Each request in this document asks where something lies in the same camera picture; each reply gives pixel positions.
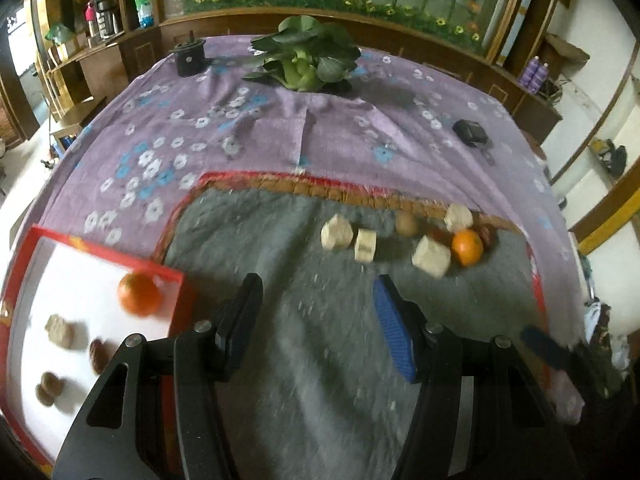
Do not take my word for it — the black cylindrical holder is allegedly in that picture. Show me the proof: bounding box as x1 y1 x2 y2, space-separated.
169 35 207 78

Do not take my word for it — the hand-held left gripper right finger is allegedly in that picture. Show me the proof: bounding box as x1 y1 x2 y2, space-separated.
372 274 583 480

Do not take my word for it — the beige food chunk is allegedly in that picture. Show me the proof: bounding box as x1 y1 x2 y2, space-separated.
444 203 474 234
411 235 452 278
320 213 354 252
44 314 76 348
354 228 377 263

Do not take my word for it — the brown walnut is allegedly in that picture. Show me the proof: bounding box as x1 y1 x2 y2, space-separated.
35 371 66 407
395 211 419 237

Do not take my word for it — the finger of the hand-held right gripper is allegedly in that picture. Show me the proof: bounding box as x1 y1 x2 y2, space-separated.
519 326 573 373

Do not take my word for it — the steel thermos jug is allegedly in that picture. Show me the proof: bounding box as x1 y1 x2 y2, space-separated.
94 0 121 40

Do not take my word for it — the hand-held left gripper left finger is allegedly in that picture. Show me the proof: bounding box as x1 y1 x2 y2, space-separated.
51 272 264 480

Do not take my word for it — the purple spray can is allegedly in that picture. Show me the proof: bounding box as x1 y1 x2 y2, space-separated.
530 62 551 95
517 56 540 88

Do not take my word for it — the wooden side desk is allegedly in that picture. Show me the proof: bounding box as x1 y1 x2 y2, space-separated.
47 35 166 136

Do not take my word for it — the orange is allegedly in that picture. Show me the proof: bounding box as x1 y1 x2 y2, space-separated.
451 229 485 267
117 272 163 317

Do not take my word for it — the green bok choy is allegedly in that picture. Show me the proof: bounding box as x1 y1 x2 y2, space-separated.
242 15 361 93

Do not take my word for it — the yellow and black tool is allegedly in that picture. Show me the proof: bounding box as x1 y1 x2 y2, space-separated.
590 139 628 176

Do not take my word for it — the brown cardboard box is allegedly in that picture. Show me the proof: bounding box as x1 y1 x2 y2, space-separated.
542 34 591 76

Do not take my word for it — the grey blanket with orange trim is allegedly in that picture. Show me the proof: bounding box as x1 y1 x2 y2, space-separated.
152 171 551 480

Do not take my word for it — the red cardboard box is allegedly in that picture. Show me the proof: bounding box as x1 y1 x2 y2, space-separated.
0 225 196 466

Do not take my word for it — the wooden headboard cabinet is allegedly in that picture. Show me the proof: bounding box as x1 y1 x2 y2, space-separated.
115 0 563 131

